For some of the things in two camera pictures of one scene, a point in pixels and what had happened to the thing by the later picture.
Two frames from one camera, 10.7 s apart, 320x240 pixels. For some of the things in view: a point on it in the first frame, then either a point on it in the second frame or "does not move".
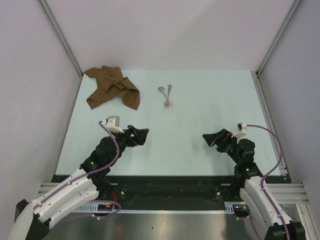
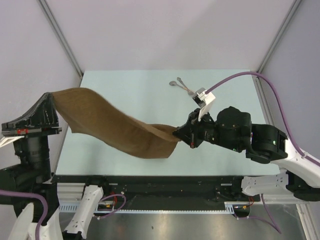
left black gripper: x=139 y=135 -> x=43 y=111
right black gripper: x=220 y=138 -> x=189 y=132
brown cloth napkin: x=110 y=80 -> x=88 y=112
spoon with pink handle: x=162 y=89 -> x=189 y=91
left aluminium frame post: x=63 y=39 does not move
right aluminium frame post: x=256 y=74 does not move
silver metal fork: x=167 y=103 -> x=190 y=92
